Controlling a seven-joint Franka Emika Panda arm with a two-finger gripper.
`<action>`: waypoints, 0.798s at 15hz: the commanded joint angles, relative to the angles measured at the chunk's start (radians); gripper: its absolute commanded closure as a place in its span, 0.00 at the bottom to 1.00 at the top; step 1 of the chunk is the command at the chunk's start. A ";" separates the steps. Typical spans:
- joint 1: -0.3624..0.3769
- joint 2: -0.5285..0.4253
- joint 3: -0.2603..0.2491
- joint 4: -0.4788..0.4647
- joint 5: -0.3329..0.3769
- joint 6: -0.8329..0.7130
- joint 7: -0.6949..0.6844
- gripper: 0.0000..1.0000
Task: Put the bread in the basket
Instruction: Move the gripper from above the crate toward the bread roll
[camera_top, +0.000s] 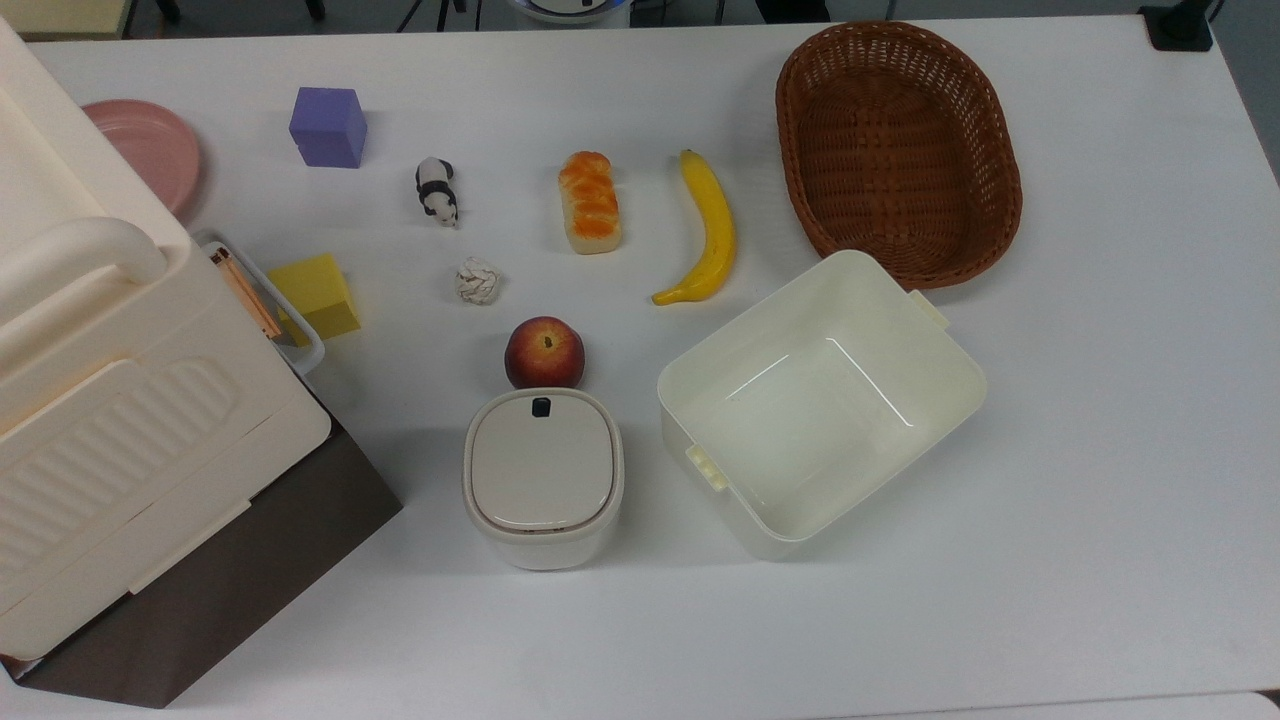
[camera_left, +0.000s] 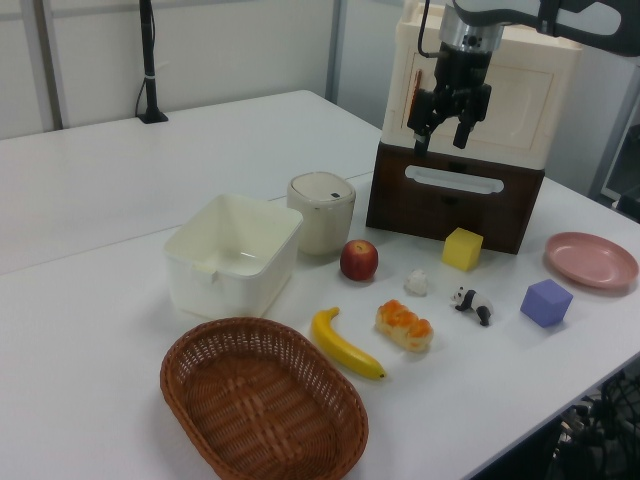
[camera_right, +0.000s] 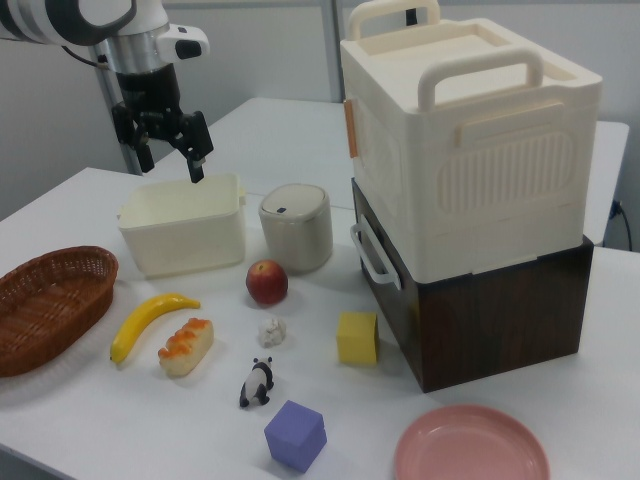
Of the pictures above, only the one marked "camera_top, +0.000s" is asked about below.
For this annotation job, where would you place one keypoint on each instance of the cream open plastic bin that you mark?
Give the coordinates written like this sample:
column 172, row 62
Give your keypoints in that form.
column 820, row 400

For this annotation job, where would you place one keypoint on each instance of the beige table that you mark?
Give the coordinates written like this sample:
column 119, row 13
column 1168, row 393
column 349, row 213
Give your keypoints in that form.
column 60, row 15

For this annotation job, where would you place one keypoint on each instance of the brown wicker basket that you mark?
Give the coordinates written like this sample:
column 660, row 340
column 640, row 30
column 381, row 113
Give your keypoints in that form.
column 900, row 150

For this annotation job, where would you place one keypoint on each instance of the orange-brown latch strip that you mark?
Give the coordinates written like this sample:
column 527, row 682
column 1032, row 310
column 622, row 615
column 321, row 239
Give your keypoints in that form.
column 245, row 290

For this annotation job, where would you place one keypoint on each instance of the pink plate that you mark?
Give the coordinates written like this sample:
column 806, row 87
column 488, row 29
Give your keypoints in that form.
column 150, row 150

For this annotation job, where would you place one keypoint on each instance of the black stand clamp base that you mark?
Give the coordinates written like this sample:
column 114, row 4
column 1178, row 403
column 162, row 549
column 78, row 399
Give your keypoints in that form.
column 1180, row 30

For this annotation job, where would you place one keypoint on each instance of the orange glazed bread loaf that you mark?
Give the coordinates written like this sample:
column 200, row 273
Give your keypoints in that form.
column 590, row 205

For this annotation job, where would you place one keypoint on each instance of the black tripod legs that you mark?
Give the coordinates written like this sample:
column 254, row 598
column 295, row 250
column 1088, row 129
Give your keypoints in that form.
column 440, row 15

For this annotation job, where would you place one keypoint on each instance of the yellow cube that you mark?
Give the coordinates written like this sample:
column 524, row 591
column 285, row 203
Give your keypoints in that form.
column 315, row 290

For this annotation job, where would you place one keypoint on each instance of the purple cube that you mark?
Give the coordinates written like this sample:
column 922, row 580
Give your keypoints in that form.
column 328, row 127

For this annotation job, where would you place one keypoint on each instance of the cream plastic drawer cabinet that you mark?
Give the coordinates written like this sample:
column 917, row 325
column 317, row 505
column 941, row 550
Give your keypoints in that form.
column 120, row 420

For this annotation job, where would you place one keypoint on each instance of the black white panda figurine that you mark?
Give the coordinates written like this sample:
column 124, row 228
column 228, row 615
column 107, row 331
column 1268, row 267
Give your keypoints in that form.
column 437, row 195

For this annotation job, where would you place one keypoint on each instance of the cream lidded trash can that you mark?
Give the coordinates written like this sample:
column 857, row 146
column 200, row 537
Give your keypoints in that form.
column 543, row 475

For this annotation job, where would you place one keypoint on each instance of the yellow banana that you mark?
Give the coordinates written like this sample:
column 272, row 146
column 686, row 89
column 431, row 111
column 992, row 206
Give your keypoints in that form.
column 715, row 230

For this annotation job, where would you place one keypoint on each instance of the red apple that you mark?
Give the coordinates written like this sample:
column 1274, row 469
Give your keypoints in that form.
column 545, row 352

